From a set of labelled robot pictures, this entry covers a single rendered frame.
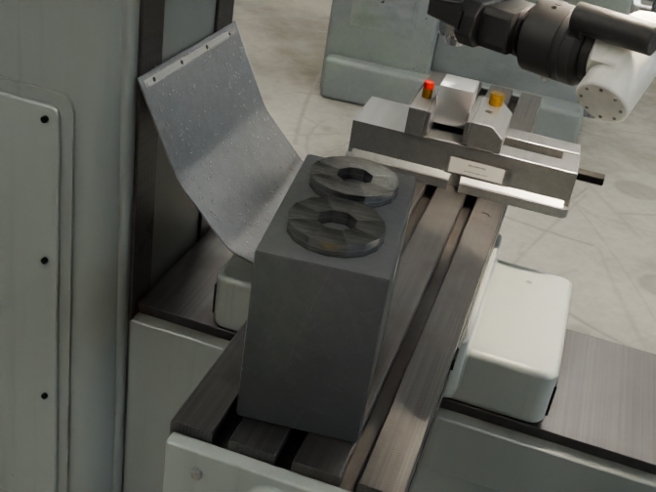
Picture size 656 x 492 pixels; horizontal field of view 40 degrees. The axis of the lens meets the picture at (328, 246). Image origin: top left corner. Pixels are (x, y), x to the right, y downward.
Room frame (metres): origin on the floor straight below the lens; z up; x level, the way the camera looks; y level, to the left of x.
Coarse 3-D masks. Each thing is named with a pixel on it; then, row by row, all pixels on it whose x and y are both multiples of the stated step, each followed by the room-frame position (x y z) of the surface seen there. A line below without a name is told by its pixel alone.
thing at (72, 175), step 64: (0, 0) 1.10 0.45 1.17; (64, 0) 1.08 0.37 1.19; (128, 0) 1.09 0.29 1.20; (192, 0) 1.25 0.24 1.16; (0, 64) 1.10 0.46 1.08; (64, 64) 1.08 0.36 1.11; (128, 64) 1.09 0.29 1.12; (0, 128) 1.09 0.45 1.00; (64, 128) 1.07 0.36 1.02; (128, 128) 1.09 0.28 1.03; (0, 192) 1.08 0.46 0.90; (64, 192) 1.07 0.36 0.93; (128, 192) 1.09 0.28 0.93; (0, 256) 1.08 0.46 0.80; (64, 256) 1.06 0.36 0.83; (128, 256) 1.09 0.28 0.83; (0, 320) 1.08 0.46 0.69; (64, 320) 1.06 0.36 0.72; (128, 320) 1.10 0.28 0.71; (0, 384) 1.08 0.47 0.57; (64, 384) 1.06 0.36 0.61; (0, 448) 1.07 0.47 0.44; (64, 448) 1.05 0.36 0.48
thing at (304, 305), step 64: (320, 192) 0.79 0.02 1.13; (384, 192) 0.79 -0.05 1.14; (256, 256) 0.67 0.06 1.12; (320, 256) 0.67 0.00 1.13; (384, 256) 0.69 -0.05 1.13; (256, 320) 0.67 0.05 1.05; (320, 320) 0.66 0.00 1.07; (384, 320) 0.71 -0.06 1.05; (256, 384) 0.67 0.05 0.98; (320, 384) 0.66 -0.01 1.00
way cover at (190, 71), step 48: (192, 48) 1.25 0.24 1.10; (144, 96) 1.09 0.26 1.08; (192, 96) 1.20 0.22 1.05; (240, 96) 1.32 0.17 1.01; (192, 144) 1.15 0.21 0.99; (240, 144) 1.26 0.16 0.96; (288, 144) 1.37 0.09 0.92; (192, 192) 1.08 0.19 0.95; (240, 192) 1.17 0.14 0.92; (240, 240) 1.09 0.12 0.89
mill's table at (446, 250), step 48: (480, 96) 1.77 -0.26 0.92; (528, 96) 1.75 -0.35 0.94; (432, 192) 1.28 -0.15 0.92; (432, 240) 1.08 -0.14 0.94; (480, 240) 1.11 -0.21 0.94; (432, 288) 1.00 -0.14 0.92; (240, 336) 0.80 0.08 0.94; (384, 336) 0.84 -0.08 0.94; (432, 336) 0.86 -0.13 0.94; (384, 384) 0.79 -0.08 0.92; (432, 384) 0.77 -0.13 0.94; (192, 432) 0.64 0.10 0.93; (240, 432) 0.65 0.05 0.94; (288, 432) 0.66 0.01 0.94; (384, 432) 0.68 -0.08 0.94; (192, 480) 0.62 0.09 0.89; (240, 480) 0.61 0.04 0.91; (288, 480) 0.61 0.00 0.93; (336, 480) 0.61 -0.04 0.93; (384, 480) 0.61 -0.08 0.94
